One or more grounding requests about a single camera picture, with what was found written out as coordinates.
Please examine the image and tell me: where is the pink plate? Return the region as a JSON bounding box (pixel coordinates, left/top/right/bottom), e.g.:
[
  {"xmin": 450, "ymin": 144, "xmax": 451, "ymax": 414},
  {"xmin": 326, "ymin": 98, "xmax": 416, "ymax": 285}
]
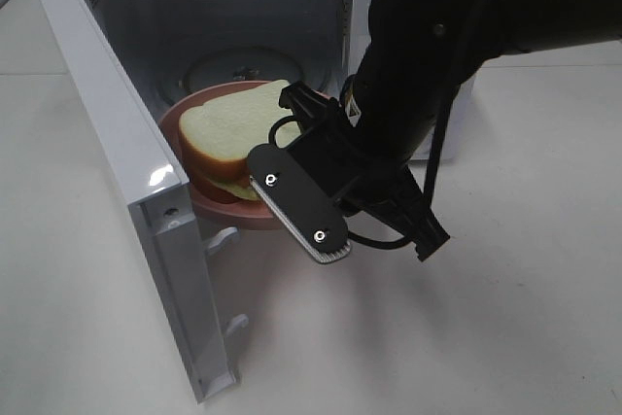
[{"xmin": 158, "ymin": 79, "xmax": 336, "ymax": 231}]

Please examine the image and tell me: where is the sandwich with white bread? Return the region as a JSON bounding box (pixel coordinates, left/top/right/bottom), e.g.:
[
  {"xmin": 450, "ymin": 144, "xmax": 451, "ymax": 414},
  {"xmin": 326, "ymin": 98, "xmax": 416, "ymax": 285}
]
[{"xmin": 178, "ymin": 80, "xmax": 292, "ymax": 203}]

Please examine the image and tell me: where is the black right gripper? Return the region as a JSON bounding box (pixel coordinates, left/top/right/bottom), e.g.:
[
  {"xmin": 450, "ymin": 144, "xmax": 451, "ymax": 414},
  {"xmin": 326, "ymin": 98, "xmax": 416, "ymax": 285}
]
[{"xmin": 247, "ymin": 82, "xmax": 449, "ymax": 264}]

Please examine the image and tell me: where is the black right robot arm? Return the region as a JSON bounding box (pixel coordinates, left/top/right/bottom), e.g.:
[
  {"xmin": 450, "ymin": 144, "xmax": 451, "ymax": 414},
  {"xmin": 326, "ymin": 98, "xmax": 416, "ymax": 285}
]
[{"xmin": 247, "ymin": 0, "xmax": 621, "ymax": 264}]

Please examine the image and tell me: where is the white microwave oven body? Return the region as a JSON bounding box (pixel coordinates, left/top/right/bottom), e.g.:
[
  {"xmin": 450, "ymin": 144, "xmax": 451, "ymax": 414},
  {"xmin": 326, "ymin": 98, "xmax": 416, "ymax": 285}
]
[{"xmin": 87, "ymin": 0, "xmax": 370, "ymax": 124}]

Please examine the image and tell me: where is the glass microwave turntable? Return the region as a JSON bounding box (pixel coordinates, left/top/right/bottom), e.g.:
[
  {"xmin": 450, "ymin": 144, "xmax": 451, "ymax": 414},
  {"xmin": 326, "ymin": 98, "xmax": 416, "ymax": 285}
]
[{"xmin": 179, "ymin": 46, "xmax": 305, "ymax": 94}]

